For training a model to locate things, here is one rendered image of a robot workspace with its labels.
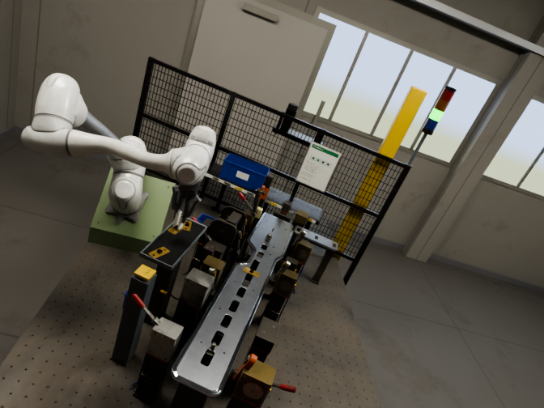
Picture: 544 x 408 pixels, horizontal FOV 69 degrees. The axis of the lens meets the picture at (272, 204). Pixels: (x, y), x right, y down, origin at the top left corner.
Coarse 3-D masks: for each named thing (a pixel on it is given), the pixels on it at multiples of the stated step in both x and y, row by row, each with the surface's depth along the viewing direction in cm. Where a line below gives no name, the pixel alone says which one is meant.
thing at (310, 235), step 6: (300, 228) 251; (306, 234) 247; (312, 234) 250; (312, 240) 244; (318, 240) 245; (324, 240) 248; (330, 240) 251; (324, 246) 243; (330, 246) 244; (336, 246) 247
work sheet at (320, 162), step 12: (312, 144) 266; (312, 156) 269; (324, 156) 267; (336, 156) 266; (300, 168) 274; (312, 168) 272; (324, 168) 271; (300, 180) 277; (312, 180) 275; (324, 180) 274; (324, 192) 277
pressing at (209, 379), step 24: (264, 216) 248; (264, 240) 223; (288, 240) 233; (240, 264) 196; (264, 264) 203; (264, 288) 186; (216, 312) 162; (240, 312) 166; (192, 336) 146; (240, 336) 155; (192, 360) 138; (216, 360) 141; (192, 384) 130; (216, 384) 133
